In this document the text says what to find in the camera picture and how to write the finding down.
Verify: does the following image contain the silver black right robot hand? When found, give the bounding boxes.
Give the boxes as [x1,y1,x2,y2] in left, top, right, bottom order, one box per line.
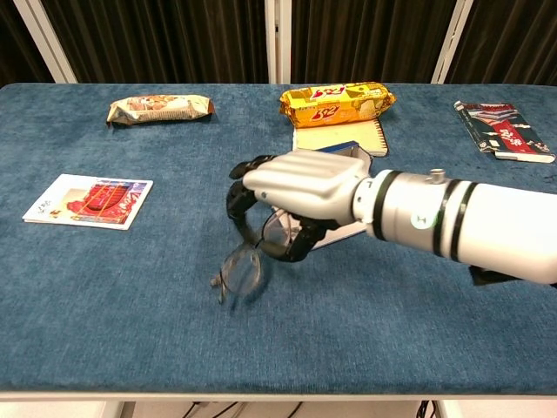
[225,149,372,264]

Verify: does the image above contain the white red picture booklet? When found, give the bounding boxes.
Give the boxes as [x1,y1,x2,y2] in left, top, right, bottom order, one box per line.
[22,173,154,232]

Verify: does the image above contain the beige spiral notebook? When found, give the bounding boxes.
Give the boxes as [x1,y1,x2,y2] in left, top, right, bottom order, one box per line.
[292,118,389,158]

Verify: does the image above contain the upright white frame post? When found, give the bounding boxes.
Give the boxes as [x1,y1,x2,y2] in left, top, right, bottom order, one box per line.
[264,0,292,84]

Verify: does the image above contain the blue velvet tablecloth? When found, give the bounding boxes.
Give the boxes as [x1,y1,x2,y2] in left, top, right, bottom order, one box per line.
[0,82,557,395]

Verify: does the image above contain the yellow snack packet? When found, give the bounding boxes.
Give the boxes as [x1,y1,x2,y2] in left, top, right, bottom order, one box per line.
[278,81,397,129]

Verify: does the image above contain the slanted white frame post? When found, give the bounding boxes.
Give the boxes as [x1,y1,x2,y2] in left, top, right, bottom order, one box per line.
[430,0,474,84]
[12,0,78,84]

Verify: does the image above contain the beige brown snack packet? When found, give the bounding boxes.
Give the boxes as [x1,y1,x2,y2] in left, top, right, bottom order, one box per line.
[106,94,217,128]

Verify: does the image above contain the black red book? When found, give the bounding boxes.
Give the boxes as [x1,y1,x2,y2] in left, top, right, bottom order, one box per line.
[453,100,557,165]

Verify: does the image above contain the clear eyeglasses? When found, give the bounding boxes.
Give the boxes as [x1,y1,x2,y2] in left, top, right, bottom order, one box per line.
[210,207,305,307]

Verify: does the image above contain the dark pleated curtain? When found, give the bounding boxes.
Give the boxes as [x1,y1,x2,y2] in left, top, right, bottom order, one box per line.
[0,0,557,86]

